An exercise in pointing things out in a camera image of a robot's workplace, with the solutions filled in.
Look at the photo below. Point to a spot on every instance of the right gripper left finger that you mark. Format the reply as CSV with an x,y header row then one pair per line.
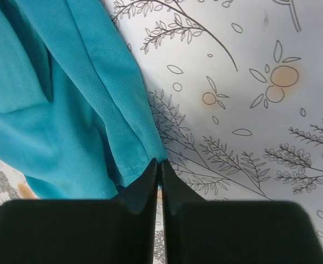
x,y
118,230

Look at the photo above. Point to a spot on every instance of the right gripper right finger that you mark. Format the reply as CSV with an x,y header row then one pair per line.
x,y
200,231

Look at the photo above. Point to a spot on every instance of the teal t shirt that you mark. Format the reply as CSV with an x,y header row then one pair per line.
x,y
74,113

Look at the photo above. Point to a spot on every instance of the floral patterned table mat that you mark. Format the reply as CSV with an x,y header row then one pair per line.
x,y
235,90

